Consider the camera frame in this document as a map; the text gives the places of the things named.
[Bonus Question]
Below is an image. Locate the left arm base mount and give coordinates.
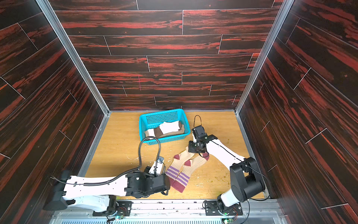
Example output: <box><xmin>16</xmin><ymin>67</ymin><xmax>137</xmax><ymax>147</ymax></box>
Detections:
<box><xmin>92</xmin><ymin>201</ymin><xmax>133</xmax><ymax>217</ymax></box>

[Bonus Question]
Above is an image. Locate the purple striped sock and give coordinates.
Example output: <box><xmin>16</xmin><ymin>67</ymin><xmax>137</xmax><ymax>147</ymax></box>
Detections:
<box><xmin>172</xmin><ymin>153</ymin><xmax>209</xmax><ymax>193</ymax></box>
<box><xmin>166</xmin><ymin>147</ymin><xmax>194</xmax><ymax>182</ymax></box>

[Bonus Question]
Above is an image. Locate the metal front rail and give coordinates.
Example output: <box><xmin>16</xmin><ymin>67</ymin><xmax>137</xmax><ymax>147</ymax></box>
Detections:
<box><xmin>50</xmin><ymin>199</ymin><xmax>289</xmax><ymax>224</ymax></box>

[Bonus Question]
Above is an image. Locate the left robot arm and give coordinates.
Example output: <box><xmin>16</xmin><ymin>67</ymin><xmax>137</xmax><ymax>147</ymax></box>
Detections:
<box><xmin>44</xmin><ymin>169</ymin><xmax>170</xmax><ymax>216</ymax></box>

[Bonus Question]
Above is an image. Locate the tan ribbed sock front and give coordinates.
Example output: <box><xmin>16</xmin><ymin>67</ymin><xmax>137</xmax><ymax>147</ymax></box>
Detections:
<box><xmin>145</xmin><ymin>124</ymin><xmax>185</xmax><ymax>139</ymax></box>

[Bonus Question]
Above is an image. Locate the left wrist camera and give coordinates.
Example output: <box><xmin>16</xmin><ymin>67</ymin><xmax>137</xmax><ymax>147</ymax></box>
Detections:
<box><xmin>149</xmin><ymin>156</ymin><xmax>164</xmax><ymax>176</ymax></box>

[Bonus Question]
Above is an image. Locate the white brown striped sock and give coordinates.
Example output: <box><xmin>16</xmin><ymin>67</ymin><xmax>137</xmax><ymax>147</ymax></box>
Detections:
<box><xmin>158</xmin><ymin>121</ymin><xmax>182</xmax><ymax>133</ymax></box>

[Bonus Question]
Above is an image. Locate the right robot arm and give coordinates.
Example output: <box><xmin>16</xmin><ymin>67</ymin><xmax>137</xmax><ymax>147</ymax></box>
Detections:
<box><xmin>188</xmin><ymin>126</ymin><xmax>266</xmax><ymax>209</ymax></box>

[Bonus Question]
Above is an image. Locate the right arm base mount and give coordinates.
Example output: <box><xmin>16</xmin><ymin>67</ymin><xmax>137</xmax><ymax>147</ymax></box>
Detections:
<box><xmin>202</xmin><ymin>200</ymin><xmax>243</xmax><ymax>216</ymax></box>

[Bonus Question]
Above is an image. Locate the turquoise plastic basket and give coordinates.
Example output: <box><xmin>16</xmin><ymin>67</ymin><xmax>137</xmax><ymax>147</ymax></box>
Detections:
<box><xmin>139</xmin><ymin>109</ymin><xmax>190</xmax><ymax>145</ymax></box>

